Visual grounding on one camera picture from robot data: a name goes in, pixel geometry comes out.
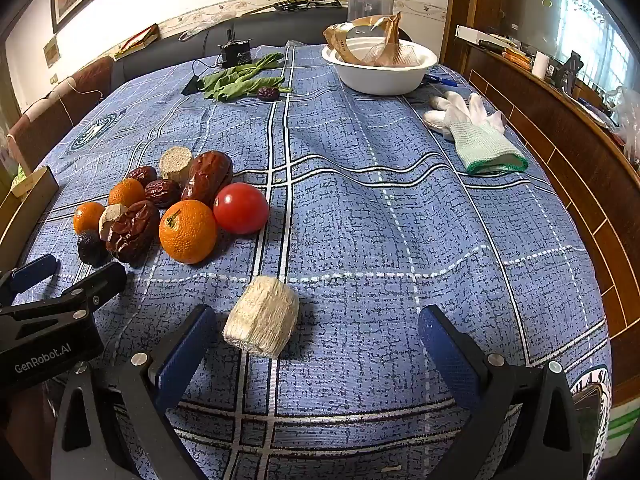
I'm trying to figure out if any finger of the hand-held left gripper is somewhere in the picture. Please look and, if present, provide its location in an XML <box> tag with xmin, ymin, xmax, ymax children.
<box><xmin>64</xmin><ymin>262</ymin><xmax>128</xmax><ymax>319</ymax></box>
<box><xmin>0</xmin><ymin>253</ymin><xmax>59</xmax><ymax>307</ymax></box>

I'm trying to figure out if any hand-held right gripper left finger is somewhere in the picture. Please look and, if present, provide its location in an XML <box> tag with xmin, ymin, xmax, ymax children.
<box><xmin>50</xmin><ymin>304</ymin><xmax>218</xmax><ymax>480</ymax></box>

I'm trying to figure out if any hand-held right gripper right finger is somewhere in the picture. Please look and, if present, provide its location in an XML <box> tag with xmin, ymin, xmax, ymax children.
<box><xmin>418</xmin><ymin>304</ymin><xmax>587</xmax><ymax>480</ymax></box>

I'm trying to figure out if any dark shrivelled fruit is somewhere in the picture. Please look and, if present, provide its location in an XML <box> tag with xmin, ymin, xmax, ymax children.
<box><xmin>77</xmin><ymin>230</ymin><xmax>109</xmax><ymax>267</ymax></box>

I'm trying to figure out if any large wrinkled dark date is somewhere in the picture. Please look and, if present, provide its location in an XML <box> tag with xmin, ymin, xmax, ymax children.
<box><xmin>105</xmin><ymin>200</ymin><xmax>161</xmax><ymax>264</ymax></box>

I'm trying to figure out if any cardboard box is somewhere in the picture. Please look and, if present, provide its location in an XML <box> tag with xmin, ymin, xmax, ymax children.
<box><xmin>0</xmin><ymin>165</ymin><xmax>60</xmax><ymax>273</ymax></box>

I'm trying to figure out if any small orange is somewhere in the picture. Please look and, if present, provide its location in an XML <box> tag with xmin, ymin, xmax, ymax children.
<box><xmin>73</xmin><ymin>201</ymin><xmax>106</xmax><ymax>236</ymax></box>
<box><xmin>108</xmin><ymin>178</ymin><xmax>147</xmax><ymax>208</ymax></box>

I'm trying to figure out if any large pale corn cob piece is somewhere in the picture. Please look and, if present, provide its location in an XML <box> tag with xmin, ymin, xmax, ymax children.
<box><xmin>222</xmin><ymin>275</ymin><xmax>300</xmax><ymax>359</ymax></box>

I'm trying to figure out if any large orange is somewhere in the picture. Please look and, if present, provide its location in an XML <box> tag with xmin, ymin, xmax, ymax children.
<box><xmin>158</xmin><ymin>199</ymin><xmax>218</xmax><ymax>265</ymax></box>

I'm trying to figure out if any red tomato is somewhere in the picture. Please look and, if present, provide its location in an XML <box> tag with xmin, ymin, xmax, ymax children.
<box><xmin>213</xmin><ymin>183</ymin><xmax>270</xmax><ymax>235</ymax></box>

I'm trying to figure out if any person's left forearm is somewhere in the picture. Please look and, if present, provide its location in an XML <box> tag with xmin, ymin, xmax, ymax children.
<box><xmin>0</xmin><ymin>385</ymin><xmax>60</xmax><ymax>480</ymax></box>

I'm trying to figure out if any small corn cob piece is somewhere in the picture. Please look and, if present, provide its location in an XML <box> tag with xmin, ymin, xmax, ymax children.
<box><xmin>98</xmin><ymin>203</ymin><xmax>128</xmax><ymax>241</ymax></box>

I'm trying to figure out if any small red date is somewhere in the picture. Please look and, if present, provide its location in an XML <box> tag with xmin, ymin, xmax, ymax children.
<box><xmin>125</xmin><ymin>165</ymin><xmax>159</xmax><ymax>187</ymax></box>
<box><xmin>144</xmin><ymin>179</ymin><xmax>182</xmax><ymax>209</ymax></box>

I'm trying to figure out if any round corn cob piece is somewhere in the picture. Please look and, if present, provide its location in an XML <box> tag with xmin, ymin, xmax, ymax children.
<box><xmin>159</xmin><ymin>146</ymin><xmax>194</xmax><ymax>182</ymax></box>

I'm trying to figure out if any large glossy red date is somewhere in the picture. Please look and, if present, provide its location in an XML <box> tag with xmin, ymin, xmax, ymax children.
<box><xmin>180</xmin><ymin>151</ymin><xmax>234</xmax><ymax>207</ymax></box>

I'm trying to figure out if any blue plaid tablecloth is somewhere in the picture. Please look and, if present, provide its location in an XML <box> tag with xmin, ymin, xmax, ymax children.
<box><xmin>10</xmin><ymin>42</ymin><xmax>613</xmax><ymax>480</ymax></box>

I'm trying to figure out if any brown leather chair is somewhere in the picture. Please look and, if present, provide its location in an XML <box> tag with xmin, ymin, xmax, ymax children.
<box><xmin>6</xmin><ymin>56</ymin><xmax>117</xmax><ymax>173</ymax></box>

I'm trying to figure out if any white knit glove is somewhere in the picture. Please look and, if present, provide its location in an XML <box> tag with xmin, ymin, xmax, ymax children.
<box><xmin>423</xmin><ymin>91</ymin><xmax>529</xmax><ymax>176</ymax></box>

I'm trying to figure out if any wooden cabinet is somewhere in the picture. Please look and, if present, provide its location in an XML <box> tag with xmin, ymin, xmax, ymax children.
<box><xmin>440</xmin><ymin>0</ymin><xmax>640</xmax><ymax>401</ymax></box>

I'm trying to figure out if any green spinach leaf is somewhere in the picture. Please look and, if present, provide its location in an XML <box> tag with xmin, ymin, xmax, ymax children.
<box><xmin>199</xmin><ymin>52</ymin><xmax>285</xmax><ymax>92</ymax></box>
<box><xmin>202</xmin><ymin>76</ymin><xmax>294</xmax><ymax>104</ymax></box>

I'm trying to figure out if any red book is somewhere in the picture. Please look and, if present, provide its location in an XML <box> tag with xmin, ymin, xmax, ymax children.
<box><xmin>114</xmin><ymin>24</ymin><xmax>161</xmax><ymax>58</ymax></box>

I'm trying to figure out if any dark grey sofa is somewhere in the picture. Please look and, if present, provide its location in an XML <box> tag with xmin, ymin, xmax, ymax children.
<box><xmin>110</xmin><ymin>6</ymin><xmax>413</xmax><ymax>88</ymax></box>

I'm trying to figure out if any black power device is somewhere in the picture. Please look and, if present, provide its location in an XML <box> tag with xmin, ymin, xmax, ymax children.
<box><xmin>218</xmin><ymin>39</ymin><xmax>252</xmax><ymax>68</ymax></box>

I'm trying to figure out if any white bowl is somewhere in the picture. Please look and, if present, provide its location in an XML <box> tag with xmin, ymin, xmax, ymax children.
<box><xmin>321</xmin><ymin>38</ymin><xmax>439</xmax><ymax>96</ymax></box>

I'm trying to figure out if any black phone stand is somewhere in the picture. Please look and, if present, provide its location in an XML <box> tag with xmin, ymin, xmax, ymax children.
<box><xmin>557</xmin><ymin>51</ymin><xmax>585</xmax><ymax>94</ymax></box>

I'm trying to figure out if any white flat box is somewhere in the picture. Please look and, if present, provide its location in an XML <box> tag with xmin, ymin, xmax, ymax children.
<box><xmin>455</xmin><ymin>25</ymin><xmax>511</xmax><ymax>45</ymax></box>

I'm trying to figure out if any brown paper bag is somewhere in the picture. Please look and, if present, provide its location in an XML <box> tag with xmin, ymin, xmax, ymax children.
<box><xmin>323</xmin><ymin>11</ymin><xmax>403</xmax><ymax>67</ymax></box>

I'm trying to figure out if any clear plastic container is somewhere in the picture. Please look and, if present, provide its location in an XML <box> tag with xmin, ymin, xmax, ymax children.
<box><xmin>347</xmin><ymin>0</ymin><xmax>393</xmax><ymax>22</ymax></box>

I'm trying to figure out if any small wall card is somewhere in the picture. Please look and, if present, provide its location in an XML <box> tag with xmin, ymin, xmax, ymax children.
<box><xmin>42</xmin><ymin>35</ymin><xmax>63</xmax><ymax>67</ymax></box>

